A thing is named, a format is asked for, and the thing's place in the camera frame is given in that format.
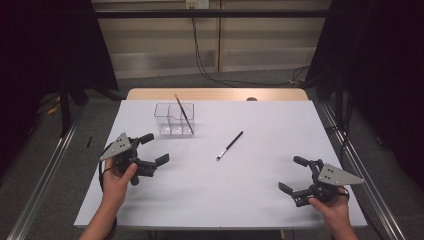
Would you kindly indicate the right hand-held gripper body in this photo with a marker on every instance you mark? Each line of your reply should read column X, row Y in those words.
column 336, row 176

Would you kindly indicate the person's right hand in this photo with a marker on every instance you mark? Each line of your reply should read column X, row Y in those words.
column 331, row 210

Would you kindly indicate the black curtain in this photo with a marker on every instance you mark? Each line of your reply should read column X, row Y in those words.
column 383, row 66
column 50, row 50

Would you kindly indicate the white table cover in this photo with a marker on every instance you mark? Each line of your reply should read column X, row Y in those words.
column 250, row 186

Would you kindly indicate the black stand post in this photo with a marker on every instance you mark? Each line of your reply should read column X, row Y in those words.
column 65, row 110

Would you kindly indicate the light wooden table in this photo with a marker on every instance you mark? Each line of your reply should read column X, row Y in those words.
column 216, row 94

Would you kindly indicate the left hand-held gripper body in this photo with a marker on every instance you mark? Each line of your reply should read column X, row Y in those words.
column 123, row 153

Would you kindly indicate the person's left hand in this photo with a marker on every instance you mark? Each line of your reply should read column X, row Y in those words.
column 116, row 186

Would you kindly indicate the black makeup brush silver ferrule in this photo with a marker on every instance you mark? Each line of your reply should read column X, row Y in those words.
column 230, row 145

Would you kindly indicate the small black pen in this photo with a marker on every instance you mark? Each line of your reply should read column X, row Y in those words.
column 89, row 142

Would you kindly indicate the clear acrylic organizer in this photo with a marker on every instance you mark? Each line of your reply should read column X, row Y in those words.
column 173, row 120

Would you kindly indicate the aluminium floor rail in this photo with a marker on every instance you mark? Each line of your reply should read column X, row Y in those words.
column 363, row 170
column 46, row 173

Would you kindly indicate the dark makeup brush gold ferrule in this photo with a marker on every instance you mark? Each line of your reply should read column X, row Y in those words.
column 184, row 114

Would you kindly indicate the white wall socket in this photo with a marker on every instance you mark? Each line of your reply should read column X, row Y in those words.
column 198, row 4

